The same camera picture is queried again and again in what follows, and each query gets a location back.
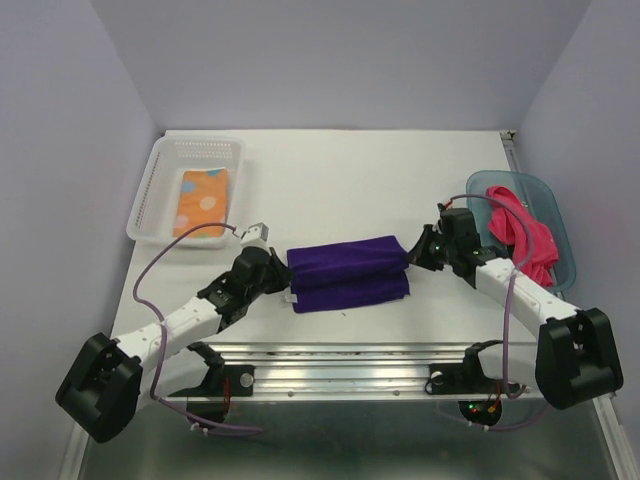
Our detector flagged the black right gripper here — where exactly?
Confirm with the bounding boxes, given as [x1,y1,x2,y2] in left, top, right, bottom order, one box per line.
[401,223,456,270]

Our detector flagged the purple towel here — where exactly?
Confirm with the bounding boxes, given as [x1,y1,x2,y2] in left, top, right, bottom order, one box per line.
[287,235,410,314]

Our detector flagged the orange polka dot towel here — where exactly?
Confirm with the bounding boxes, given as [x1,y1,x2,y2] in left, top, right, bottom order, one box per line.
[173,168,229,237]

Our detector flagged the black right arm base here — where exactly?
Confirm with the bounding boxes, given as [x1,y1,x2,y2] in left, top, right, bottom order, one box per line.
[424,340,520,430]

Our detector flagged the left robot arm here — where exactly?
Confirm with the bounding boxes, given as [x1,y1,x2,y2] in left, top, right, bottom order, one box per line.
[55,246,293,443]

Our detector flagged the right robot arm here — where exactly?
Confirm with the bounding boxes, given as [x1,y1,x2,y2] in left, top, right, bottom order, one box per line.
[408,208,624,410]

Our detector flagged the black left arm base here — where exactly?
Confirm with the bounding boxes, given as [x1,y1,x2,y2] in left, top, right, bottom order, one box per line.
[162,342,262,437]

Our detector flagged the pink towel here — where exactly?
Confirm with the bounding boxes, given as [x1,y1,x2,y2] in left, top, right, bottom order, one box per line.
[486,186,559,288]

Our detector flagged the white plastic basket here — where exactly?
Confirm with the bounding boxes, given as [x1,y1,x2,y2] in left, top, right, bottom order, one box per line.
[126,132,245,249]

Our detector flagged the blue plastic tub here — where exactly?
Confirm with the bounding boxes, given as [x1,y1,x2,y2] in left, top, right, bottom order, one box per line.
[466,170,576,293]

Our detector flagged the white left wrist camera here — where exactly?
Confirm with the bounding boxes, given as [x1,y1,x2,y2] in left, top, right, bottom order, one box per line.
[239,222,269,250]

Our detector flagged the aluminium mounting rail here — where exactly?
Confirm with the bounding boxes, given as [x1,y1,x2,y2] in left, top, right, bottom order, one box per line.
[205,337,544,401]

